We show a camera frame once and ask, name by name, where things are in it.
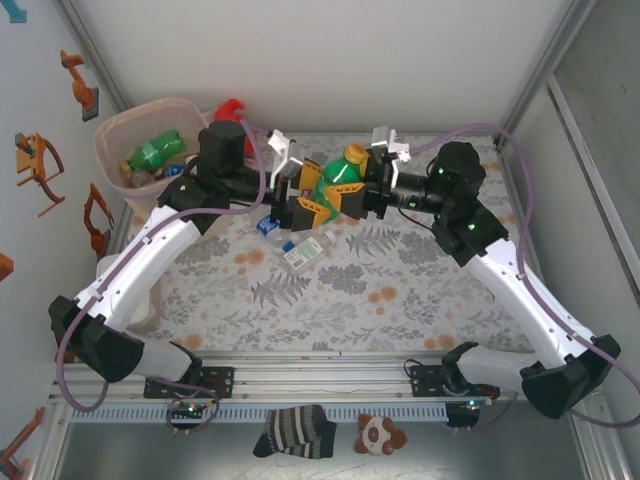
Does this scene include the green bottle yellow cap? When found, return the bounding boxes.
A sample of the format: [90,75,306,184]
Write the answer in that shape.
[307,142,369,226]
[119,128,189,174]

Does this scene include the square clear bottle white cap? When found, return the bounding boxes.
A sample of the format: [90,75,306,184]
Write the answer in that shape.
[281,230,338,275]

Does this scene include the beige plastic bin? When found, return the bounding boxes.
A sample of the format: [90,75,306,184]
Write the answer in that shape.
[93,97,202,201]

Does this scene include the red plush toy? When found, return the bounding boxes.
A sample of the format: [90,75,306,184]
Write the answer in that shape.
[214,98,260,157]

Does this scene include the floral patterned tablecloth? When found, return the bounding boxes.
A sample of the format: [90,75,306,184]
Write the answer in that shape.
[117,130,534,354]

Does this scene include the striped black beige sock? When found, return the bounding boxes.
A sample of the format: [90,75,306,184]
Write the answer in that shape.
[252,403,339,460]

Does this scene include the brown white panda plush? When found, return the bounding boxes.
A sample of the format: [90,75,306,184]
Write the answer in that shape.
[355,412,409,459]

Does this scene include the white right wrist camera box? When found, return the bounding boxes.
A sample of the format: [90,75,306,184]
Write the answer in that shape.
[370,125,412,174]

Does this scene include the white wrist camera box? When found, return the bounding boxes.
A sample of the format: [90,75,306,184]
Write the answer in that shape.
[370,125,412,174]
[266,128,306,191]

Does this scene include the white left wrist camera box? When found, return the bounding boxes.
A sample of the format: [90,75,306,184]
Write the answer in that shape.
[266,128,306,191]

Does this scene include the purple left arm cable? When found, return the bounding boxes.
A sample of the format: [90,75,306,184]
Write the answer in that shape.
[54,121,275,414]

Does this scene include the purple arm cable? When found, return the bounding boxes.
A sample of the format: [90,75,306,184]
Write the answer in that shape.
[54,121,275,414]
[408,123,640,430]

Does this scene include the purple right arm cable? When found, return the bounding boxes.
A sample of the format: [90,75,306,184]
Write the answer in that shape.
[408,123,640,430]

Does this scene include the aluminium frame post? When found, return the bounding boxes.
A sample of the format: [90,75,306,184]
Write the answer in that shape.
[58,0,132,116]
[498,0,600,144]

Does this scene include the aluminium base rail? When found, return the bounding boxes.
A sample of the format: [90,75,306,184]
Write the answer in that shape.
[47,349,601,401]

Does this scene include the white slotted cable duct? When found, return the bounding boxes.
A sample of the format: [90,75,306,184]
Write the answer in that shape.
[67,402,449,424]

